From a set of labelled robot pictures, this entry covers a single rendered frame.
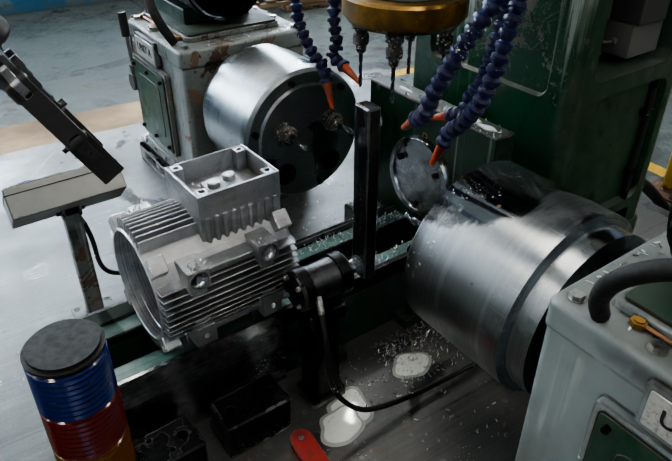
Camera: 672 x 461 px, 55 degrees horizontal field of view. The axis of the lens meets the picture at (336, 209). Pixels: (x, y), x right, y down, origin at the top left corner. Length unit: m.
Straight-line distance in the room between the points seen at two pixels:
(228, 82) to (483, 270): 0.65
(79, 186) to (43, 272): 0.34
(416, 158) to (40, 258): 0.76
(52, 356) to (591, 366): 0.47
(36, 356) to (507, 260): 0.48
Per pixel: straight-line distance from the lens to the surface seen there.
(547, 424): 0.75
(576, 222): 0.76
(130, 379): 0.89
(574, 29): 1.00
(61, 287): 1.30
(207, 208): 0.83
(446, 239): 0.79
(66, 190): 1.05
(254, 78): 1.17
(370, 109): 0.78
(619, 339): 0.63
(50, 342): 0.53
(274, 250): 0.86
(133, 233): 0.84
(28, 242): 1.46
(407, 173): 1.13
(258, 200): 0.86
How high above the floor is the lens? 1.56
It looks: 32 degrees down
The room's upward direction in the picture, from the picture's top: straight up
